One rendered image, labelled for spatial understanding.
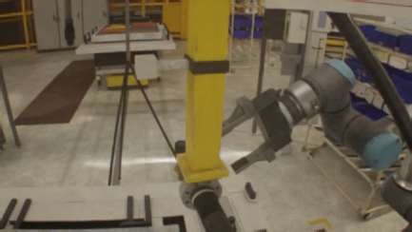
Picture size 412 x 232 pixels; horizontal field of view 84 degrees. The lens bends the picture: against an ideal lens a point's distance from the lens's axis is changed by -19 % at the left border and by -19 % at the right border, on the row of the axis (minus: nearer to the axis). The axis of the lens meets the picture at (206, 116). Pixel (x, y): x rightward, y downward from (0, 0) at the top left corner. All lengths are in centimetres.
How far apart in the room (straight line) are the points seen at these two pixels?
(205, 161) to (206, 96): 12
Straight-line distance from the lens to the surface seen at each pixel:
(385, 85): 48
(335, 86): 65
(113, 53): 479
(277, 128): 61
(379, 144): 63
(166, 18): 971
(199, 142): 47
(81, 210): 134
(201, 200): 52
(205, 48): 41
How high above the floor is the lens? 174
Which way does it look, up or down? 26 degrees down
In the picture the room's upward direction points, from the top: 3 degrees clockwise
